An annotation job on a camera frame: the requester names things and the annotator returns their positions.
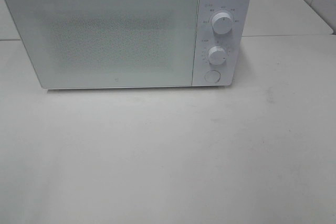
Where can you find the round white door button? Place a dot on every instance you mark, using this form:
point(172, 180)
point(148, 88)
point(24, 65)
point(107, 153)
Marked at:
point(212, 76)

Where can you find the white microwave door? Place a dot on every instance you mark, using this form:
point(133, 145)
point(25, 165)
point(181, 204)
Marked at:
point(76, 44)

